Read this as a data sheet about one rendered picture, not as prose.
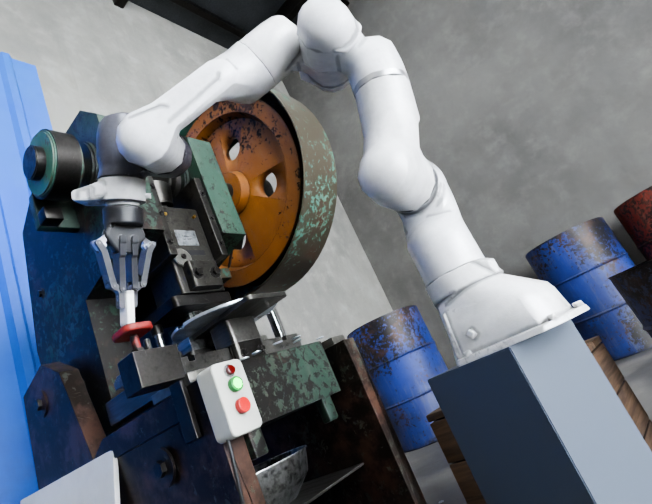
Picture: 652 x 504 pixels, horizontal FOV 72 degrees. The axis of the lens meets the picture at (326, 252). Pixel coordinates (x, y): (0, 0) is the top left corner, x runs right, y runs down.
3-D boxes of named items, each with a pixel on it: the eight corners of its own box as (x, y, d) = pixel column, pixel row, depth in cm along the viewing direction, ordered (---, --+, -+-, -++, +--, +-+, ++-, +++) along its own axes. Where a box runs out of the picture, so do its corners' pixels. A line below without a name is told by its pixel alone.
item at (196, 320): (215, 302, 101) (213, 299, 101) (150, 351, 116) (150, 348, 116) (297, 293, 124) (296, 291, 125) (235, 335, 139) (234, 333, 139)
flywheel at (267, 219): (370, 198, 156) (272, 73, 184) (337, 191, 139) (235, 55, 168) (257, 320, 188) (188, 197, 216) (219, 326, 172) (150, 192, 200)
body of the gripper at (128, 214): (112, 201, 84) (114, 250, 84) (152, 205, 91) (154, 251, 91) (92, 207, 89) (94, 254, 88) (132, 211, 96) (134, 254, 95)
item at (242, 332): (306, 337, 113) (286, 289, 117) (267, 345, 102) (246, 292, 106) (245, 372, 126) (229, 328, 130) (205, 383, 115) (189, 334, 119)
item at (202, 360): (305, 351, 133) (297, 332, 135) (173, 386, 97) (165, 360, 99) (243, 385, 148) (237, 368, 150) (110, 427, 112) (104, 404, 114)
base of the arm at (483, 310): (607, 300, 68) (556, 222, 73) (545, 332, 57) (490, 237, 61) (496, 346, 85) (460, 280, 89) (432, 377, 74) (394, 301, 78)
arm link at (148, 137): (242, 59, 97) (138, 158, 96) (223, 7, 79) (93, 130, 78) (278, 94, 97) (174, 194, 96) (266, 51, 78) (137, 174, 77)
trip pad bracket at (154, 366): (206, 434, 84) (175, 338, 90) (160, 453, 77) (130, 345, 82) (189, 443, 87) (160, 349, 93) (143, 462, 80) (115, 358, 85)
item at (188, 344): (236, 343, 129) (231, 329, 130) (193, 352, 117) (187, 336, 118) (218, 355, 133) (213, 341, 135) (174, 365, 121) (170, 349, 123)
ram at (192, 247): (235, 283, 129) (203, 197, 138) (191, 286, 117) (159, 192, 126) (201, 309, 138) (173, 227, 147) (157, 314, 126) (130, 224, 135)
